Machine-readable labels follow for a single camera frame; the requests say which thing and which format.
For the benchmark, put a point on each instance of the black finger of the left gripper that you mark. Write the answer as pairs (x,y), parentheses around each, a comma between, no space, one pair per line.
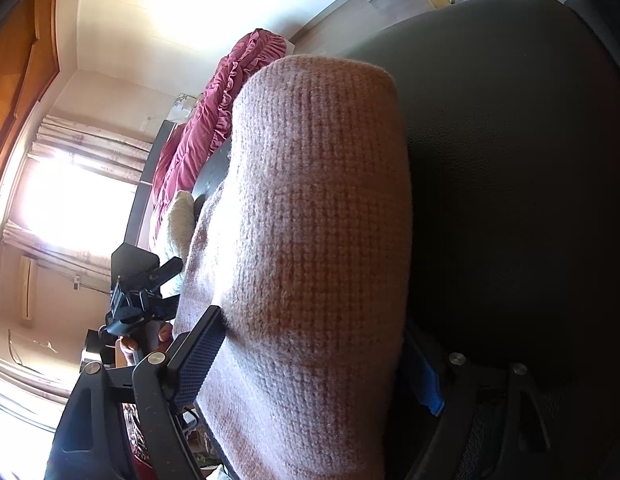
(164,273)

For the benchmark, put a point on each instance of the pink knit sweater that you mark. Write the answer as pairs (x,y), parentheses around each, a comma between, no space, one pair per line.
(305,248)

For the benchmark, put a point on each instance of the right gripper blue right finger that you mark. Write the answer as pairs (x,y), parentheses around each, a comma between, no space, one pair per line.
(430,394)

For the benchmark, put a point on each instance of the white knit folded garment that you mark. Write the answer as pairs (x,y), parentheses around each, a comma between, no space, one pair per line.
(180,224)

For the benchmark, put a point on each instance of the pink ruffled bedding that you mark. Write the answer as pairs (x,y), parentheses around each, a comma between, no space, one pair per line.
(191,144)

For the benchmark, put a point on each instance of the striped curtain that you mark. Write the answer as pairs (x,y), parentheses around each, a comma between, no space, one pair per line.
(110,154)

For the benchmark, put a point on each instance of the person's hand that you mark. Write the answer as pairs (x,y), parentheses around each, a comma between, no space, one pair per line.
(159,339)

